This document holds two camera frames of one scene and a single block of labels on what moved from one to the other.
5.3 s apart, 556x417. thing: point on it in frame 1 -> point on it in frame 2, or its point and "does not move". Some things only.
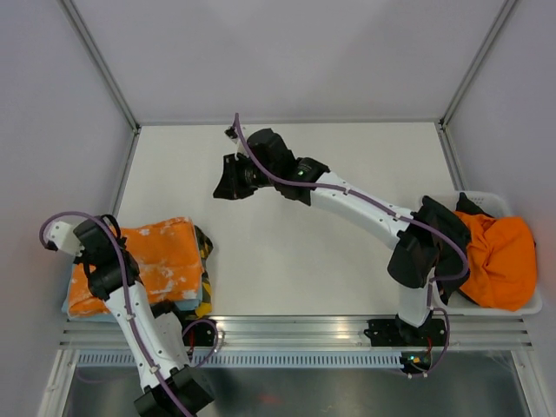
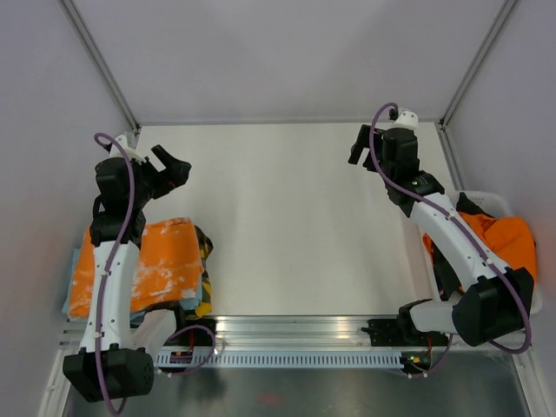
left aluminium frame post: [101, 62] does not move
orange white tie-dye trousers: [167, 256] does not move
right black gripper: [229, 186] -> [363, 141]
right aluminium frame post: [475, 62] does not move
